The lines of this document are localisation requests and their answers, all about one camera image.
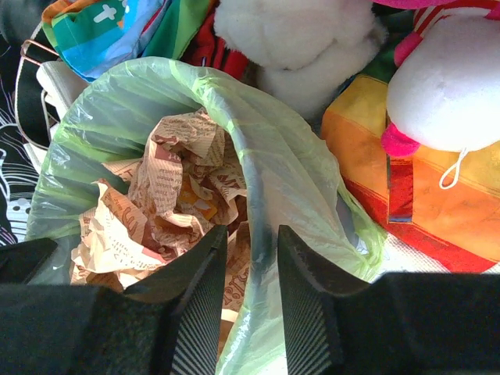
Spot crumpled printed waste paper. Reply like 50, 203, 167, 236
70, 109, 251, 342

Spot green plastic trash bag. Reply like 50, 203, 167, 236
26, 57, 385, 374

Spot cream canvas tote bag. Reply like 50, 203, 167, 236
15, 37, 91, 169

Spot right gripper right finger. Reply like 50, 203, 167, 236
277, 226, 499, 374

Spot colourful cartoon fabric bag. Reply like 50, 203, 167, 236
41, 0, 215, 82

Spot white pink plush doll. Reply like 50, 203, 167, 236
381, 1, 499, 157

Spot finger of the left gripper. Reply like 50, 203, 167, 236
0, 238, 57, 284

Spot white plush bear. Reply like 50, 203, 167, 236
214, 0, 388, 120

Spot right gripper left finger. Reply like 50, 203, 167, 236
1, 226, 227, 374

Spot magenta fabric bag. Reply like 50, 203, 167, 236
373, 0, 453, 9

